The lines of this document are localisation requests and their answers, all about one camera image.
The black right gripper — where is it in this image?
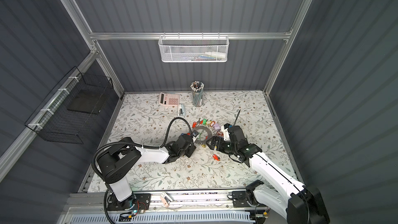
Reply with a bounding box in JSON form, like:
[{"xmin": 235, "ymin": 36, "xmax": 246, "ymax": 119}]
[{"xmin": 206, "ymin": 135, "xmax": 237, "ymax": 154}]

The round metal key organizer plate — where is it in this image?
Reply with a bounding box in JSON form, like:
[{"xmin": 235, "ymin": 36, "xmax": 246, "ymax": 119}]
[{"xmin": 193, "ymin": 125, "xmax": 216, "ymax": 145}]

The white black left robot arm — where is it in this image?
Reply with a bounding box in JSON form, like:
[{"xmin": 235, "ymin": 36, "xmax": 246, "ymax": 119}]
[{"xmin": 91, "ymin": 134, "xmax": 196, "ymax": 203}]

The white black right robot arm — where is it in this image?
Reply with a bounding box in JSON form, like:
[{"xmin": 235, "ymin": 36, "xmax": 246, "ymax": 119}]
[{"xmin": 206, "ymin": 125, "xmax": 330, "ymax": 224}]

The red key tag on table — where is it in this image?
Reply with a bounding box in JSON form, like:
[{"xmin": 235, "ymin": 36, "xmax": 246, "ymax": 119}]
[{"xmin": 212, "ymin": 154, "xmax": 220, "ymax": 161}]

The light blue stapler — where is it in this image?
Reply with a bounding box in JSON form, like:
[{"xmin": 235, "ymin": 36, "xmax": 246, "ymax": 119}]
[{"xmin": 178, "ymin": 104, "xmax": 186, "ymax": 117}]

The pink desk calculator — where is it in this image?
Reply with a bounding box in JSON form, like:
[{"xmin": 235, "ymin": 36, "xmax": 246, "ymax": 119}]
[{"xmin": 159, "ymin": 92, "xmax": 180, "ymax": 106}]

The clear pen cup with pens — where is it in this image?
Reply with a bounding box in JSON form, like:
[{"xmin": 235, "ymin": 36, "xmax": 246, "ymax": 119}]
[{"xmin": 190, "ymin": 81, "xmax": 204, "ymax": 106}]

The white bottle in basket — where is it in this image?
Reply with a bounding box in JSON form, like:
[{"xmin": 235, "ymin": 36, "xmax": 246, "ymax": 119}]
[{"xmin": 205, "ymin": 51, "xmax": 227, "ymax": 60}]

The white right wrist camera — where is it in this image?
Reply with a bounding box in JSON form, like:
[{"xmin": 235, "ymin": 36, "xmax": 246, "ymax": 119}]
[{"xmin": 221, "ymin": 123, "xmax": 231, "ymax": 141}]

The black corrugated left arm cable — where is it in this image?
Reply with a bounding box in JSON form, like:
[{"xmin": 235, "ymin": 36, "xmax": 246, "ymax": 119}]
[{"xmin": 91, "ymin": 117, "xmax": 193, "ymax": 190}]

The white wire wall basket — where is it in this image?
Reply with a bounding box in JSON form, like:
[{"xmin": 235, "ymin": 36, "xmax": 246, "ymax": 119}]
[{"xmin": 158, "ymin": 37, "xmax": 230, "ymax": 63}]

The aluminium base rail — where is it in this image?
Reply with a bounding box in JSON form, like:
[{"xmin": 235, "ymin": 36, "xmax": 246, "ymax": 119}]
[{"xmin": 58, "ymin": 188, "xmax": 280, "ymax": 224}]

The black wire side basket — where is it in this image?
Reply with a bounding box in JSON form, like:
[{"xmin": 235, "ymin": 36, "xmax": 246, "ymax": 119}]
[{"xmin": 25, "ymin": 67, "xmax": 114, "ymax": 144}]

